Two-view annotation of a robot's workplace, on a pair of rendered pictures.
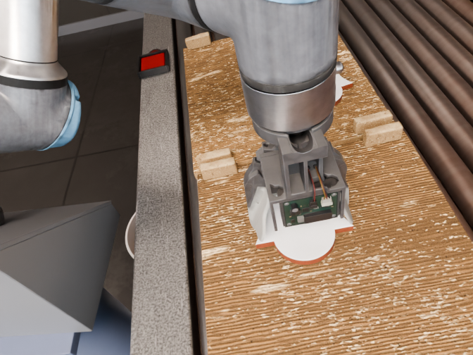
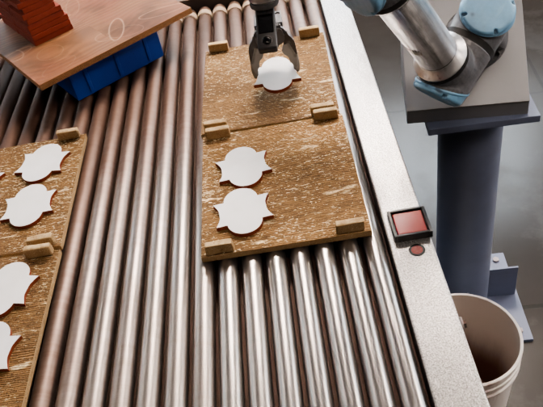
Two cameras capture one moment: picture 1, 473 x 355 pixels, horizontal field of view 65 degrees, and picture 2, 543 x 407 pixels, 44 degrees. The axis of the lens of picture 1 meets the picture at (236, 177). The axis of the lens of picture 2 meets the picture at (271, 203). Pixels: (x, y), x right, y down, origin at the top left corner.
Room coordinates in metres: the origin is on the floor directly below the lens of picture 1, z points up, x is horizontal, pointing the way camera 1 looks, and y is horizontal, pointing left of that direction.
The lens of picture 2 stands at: (1.76, -0.14, 1.90)
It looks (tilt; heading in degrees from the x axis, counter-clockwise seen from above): 42 degrees down; 180
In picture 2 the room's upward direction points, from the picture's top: 12 degrees counter-clockwise
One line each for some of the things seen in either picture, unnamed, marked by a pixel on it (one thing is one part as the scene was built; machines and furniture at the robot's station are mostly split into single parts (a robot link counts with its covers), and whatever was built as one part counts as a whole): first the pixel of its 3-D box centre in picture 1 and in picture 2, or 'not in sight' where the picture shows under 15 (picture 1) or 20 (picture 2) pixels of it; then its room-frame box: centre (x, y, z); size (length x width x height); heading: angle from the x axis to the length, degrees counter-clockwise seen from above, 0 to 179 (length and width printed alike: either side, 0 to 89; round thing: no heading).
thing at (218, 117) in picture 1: (270, 83); (278, 181); (0.62, -0.12, 0.93); 0.41 x 0.35 x 0.02; 176
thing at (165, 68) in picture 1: (153, 63); (409, 224); (0.83, 0.12, 0.92); 0.08 x 0.08 x 0.02; 86
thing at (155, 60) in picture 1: (153, 63); (409, 224); (0.83, 0.12, 0.92); 0.06 x 0.06 x 0.01; 86
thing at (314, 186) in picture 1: (296, 158); (267, 20); (0.24, -0.06, 1.12); 0.09 x 0.08 x 0.12; 174
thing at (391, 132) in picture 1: (383, 133); (215, 125); (0.38, -0.24, 0.95); 0.06 x 0.02 x 0.03; 84
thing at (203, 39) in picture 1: (198, 41); (350, 225); (0.82, 0.00, 0.95); 0.06 x 0.02 x 0.03; 86
